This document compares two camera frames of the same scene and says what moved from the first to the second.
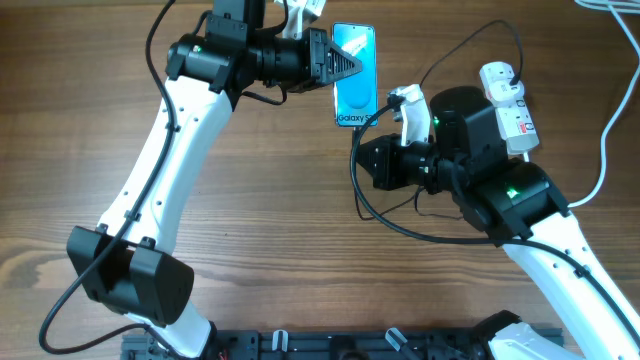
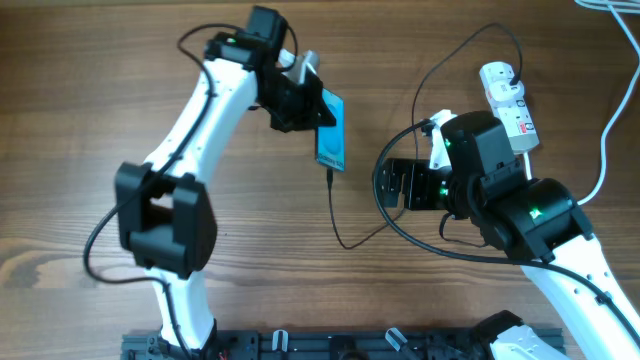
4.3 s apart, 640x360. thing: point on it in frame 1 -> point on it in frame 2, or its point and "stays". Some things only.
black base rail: [324, 344] stays
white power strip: [514, 117] stays
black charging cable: [422, 83] -> [329, 172]
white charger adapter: [503, 90] stays
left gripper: [317, 47] -> [307, 114]
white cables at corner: [628, 6] stays
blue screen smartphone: [356, 97] -> [330, 140]
